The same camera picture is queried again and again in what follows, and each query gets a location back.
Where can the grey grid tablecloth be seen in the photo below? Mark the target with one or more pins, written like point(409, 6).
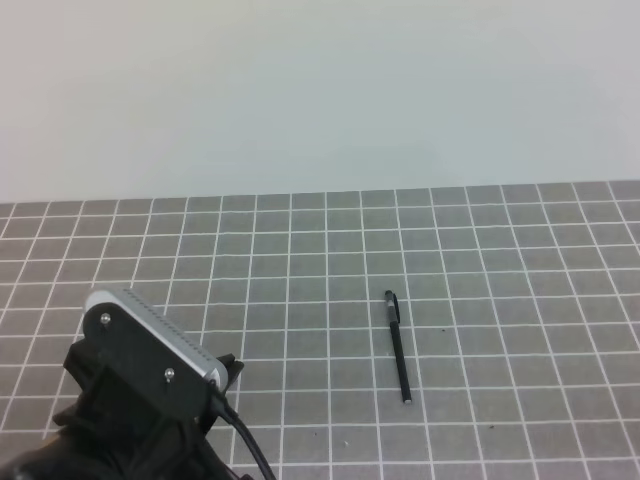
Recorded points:
point(519, 313)

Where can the black pen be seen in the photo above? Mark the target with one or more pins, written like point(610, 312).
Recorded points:
point(400, 362)

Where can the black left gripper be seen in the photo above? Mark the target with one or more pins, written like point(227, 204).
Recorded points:
point(113, 432)

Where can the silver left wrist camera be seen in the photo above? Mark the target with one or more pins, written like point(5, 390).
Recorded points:
point(151, 354)

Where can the clear black pen cap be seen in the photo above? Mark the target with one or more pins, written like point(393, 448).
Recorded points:
point(392, 307)

